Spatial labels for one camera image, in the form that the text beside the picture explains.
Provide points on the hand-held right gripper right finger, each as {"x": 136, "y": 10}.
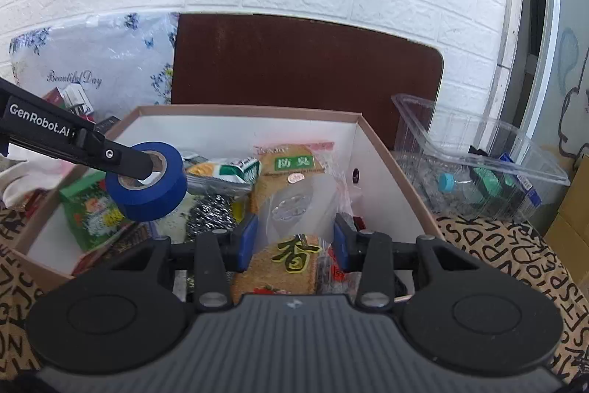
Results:
{"x": 340, "y": 242}

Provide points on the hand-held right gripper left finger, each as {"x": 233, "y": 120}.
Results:
{"x": 248, "y": 239}

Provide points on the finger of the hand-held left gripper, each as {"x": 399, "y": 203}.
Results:
{"x": 117, "y": 156}

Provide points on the blue tape roll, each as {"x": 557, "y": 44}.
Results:
{"x": 156, "y": 195}

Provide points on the cardboard box with white inside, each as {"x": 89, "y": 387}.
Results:
{"x": 230, "y": 130}

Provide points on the letter-print desktop cloth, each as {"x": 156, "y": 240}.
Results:
{"x": 529, "y": 255}

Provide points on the red box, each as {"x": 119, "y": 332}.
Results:
{"x": 53, "y": 97}

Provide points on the grey white box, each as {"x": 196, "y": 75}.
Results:
{"x": 78, "y": 100}

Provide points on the silver steel wool scrubber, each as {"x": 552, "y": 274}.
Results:
{"x": 209, "y": 215}

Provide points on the green printed box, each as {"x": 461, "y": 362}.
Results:
{"x": 89, "y": 213}

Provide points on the white cloth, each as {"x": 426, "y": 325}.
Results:
{"x": 18, "y": 181}

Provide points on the brown insoles in clear packet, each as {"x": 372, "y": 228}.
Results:
{"x": 290, "y": 186}

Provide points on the green white snack packet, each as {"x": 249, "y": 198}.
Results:
{"x": 221, "y": 172}

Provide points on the dark red packet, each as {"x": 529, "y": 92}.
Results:
{"x": 117, "y": 245}

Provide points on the floral plastic bag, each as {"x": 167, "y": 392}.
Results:
{"x": 115, "y": 61}

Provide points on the bottle with blue cap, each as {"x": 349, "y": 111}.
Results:
{"x": 453, "y": 188}

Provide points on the clear plastic container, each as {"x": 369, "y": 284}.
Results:
{"x": 441, "y": 144}

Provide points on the small black object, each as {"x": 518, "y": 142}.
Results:
{"x": 477, "y": 151}

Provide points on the dark brown board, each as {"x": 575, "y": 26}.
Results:
{"x": 299, "y": 66}

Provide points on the blue label packet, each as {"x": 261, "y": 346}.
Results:
{"x": 522, "y": 186}

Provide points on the plain brown carton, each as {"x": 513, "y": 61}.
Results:
{"x": 570, "y": 227}

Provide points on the glass door panel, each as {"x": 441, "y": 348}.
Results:
{"x": 566, "y": 52}

